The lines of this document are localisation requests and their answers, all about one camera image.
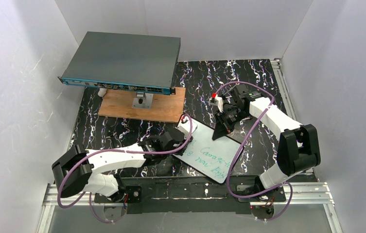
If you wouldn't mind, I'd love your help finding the grey network switch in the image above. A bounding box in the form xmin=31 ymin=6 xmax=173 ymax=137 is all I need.
xmin=59 ymin=32 xmax=181 ymax=95

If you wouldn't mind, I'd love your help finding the grey metal bracket stand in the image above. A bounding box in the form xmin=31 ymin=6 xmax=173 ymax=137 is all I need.
xmin=132 ymin=92 xmax=154 ymax=109

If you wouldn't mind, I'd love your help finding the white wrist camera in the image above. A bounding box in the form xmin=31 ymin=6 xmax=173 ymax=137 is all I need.
xmin=209 ymin=93 xmax=224 ymax=113
xmin=177 ymin=116 xmax=198 ymax=139

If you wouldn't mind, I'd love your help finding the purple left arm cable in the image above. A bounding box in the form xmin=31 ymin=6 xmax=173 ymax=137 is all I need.
xmin=56 ymin=114 xmax=193 ymax=224

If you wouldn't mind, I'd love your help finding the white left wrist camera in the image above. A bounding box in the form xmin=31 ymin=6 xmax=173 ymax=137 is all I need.
xmin=177 ymin=116 xmax=198 ymax=139

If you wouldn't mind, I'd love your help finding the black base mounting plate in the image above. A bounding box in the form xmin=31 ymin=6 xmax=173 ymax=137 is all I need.
xmin=94 ymin=175 xmax=286 ymax=215

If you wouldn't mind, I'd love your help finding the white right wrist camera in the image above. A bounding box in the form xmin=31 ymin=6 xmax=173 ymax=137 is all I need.
xmin=209 ymin=93 xmax=224 ymax=113

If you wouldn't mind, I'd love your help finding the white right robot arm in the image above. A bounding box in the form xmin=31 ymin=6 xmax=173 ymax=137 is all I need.
xmin=209 ymin=81 xmax=321 ymax=199

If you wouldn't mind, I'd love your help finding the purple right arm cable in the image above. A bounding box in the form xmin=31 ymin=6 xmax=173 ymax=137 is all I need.
xmin=215 ymin=81 xmax=293 ymax=222

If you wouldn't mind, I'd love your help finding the aluminium front frame rail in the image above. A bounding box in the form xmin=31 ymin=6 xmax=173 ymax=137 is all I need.
xmin=36 ymin=182 xmax=342 ymax=233

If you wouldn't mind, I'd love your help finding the small whiteboard black frame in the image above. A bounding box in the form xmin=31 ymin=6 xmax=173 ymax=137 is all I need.
xmin=174 ymin=118 xmax=241 ymax=184

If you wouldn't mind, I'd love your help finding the plywood board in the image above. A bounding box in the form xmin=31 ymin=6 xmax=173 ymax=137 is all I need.
xmin=98 ymin=87 xmax=186 ymax=123

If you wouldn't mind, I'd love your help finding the white cylinder switch foot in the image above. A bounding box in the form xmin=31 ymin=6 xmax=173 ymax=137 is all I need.
xmin=97 ymin=88 xmax=107 ymax=98

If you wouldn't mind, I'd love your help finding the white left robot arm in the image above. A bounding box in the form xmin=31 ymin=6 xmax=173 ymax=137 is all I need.
xmin=52 ymin=129 xmax=190 ymax=201

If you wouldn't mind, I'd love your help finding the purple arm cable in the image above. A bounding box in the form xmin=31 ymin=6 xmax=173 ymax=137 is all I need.
xmin=56 ymin=114 xmax=193 ymax=224
xmin=215 ymin=81 xmax=293 ymax=222

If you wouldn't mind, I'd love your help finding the aluminium right side rail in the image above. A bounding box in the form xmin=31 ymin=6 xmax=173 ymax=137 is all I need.
xmin=270 ymin=58 xmax=296 ymax=120

